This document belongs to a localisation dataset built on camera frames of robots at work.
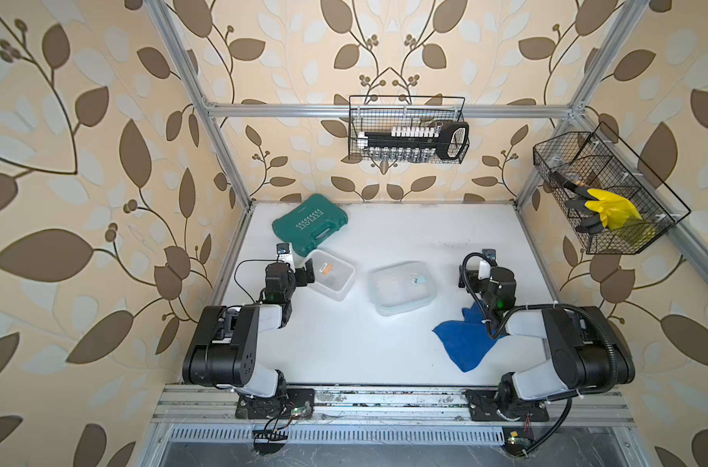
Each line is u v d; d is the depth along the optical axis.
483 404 0.74
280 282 0.71
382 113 0.91
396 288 0.96
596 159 0.79
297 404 0.74
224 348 0.45
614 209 0.69
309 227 1.08
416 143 0.84
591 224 0.64
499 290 0.71
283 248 0.81
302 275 0.85
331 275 0.99
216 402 0.76
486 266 0.81
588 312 0.50
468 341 0.84
